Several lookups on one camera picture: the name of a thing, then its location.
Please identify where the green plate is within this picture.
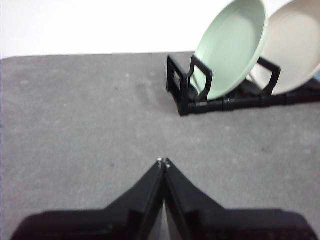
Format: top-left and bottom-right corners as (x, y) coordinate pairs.
(190, 0), (269, 100)

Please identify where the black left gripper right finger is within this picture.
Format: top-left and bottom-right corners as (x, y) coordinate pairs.
(163, 157), (320, 240)

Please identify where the beige plate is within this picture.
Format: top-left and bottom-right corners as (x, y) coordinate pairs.
(249, 0), (320, 96)

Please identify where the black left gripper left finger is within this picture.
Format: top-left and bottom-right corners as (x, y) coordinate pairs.
(9, 157), (166, 240)

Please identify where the black plate rack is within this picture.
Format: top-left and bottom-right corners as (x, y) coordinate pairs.
(166, 53), (320, 117)

